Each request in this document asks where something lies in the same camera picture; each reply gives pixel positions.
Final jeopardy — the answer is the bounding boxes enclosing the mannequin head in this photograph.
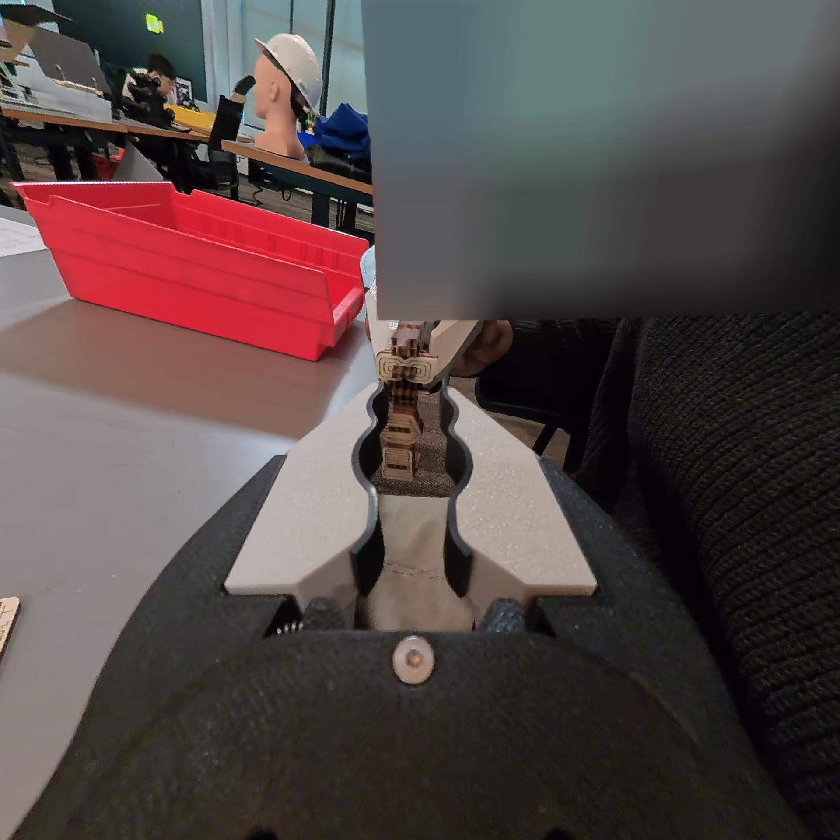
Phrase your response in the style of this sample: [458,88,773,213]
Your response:
[252,54,309,160]

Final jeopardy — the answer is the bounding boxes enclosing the background wooden table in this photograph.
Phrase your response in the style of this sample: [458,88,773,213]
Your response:
[221,138,375,228]

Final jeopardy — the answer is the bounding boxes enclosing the person's right hand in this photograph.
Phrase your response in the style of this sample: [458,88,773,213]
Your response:
[451,319,515,379]

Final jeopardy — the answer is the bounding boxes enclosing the grey desk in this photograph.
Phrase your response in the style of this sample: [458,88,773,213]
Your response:
[0,203,376,818]

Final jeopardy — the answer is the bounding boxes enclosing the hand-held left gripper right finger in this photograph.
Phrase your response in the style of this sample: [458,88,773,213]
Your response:
[438,384,599,603]

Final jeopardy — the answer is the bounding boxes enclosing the red plastic bin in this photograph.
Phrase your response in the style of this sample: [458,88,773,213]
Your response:
[11,181,370,362]

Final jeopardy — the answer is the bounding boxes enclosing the black knit sweater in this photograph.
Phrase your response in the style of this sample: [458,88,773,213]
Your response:
[570,314,840,840]

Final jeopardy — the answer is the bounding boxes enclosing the white hard hat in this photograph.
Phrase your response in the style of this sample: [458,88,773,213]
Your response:
[254,33,324,111]

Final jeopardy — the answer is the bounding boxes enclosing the white instruction booklet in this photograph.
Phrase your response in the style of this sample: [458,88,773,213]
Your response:
[0,215,48,259]

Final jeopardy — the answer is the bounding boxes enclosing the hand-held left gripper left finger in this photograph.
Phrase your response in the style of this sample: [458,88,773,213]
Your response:
[223,382,388,601]

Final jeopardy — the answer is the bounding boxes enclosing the blue jacket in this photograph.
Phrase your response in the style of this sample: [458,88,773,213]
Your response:
[314,103,372,166]

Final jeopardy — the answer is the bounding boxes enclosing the punched wooden puzzle sheet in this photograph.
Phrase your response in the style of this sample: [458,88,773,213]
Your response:
[0,595,22,665]

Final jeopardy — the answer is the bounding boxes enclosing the wooden model assembly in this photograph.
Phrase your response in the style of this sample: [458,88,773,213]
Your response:
[377,319,440,480]

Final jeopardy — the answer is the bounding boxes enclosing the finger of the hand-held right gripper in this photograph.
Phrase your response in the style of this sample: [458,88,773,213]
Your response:
[364,297,396,360]
[425,319,484,396]

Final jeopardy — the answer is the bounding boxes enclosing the black chair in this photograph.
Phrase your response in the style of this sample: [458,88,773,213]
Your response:
[473,376,593,476]

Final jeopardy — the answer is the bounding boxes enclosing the long wooden table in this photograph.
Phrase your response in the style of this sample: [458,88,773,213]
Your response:
[0,104,212,181]

